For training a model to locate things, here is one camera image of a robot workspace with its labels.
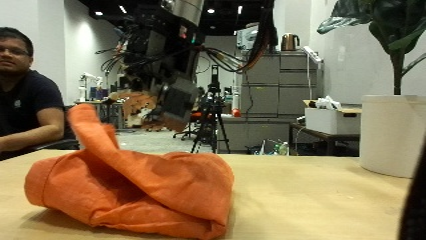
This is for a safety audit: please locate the black camera tripod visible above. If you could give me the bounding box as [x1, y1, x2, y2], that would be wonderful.
[190, 64, 232, 155]

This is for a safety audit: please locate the grey low cabinet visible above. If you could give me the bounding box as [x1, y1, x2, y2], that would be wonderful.
[218, 116, 292, 155]

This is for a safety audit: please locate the white storage box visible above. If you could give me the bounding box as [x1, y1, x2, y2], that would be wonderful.
[302, 99, 363, 136]

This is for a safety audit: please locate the orange shirt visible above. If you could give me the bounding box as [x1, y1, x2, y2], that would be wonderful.
[23, 103, 235, 240]

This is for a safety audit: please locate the black upright post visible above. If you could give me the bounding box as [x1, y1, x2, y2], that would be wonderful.
[396, 139, 426, 240]

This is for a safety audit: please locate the white round plant pot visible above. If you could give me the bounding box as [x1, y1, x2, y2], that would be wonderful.
[358, 94, 426, 179]

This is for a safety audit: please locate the white desktop machine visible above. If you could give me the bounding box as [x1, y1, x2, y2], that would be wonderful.
[77, 72, 105, 102]

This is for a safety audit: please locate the red seat office chair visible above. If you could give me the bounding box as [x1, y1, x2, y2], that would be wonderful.
[171, 111, 206, 141]

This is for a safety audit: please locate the copper electric kettle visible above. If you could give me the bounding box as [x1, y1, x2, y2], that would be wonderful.
[279, 32, 302, 52]

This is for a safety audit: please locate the white boxy device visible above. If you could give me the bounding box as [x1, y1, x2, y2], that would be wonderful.
[234, 24, 260, 52]

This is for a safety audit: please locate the dark side table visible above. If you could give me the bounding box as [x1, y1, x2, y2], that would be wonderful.
[288, 121, 362, 157]

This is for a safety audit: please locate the cluttered background desk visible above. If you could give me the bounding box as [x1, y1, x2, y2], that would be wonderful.
[73, 99, 126, 130]

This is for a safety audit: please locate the white crumpled bag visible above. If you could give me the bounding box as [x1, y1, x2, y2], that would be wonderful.
[312, 95, 343, 111]

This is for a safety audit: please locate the person in black t-shirt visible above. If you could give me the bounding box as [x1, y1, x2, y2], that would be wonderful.
[0, 26, 81, 162]

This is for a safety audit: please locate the large green leafy plant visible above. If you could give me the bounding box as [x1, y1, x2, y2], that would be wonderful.
[315, 0, 426, 97]

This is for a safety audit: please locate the white power strip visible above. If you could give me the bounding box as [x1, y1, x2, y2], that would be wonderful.
[302, 45, 324, 65]

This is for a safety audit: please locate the black cable bundle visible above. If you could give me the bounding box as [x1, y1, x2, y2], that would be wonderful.
[94, 0, 279, 75]

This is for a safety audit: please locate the grey filing cabinet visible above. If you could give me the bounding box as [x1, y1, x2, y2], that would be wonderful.
[238, 51, 324, 120]

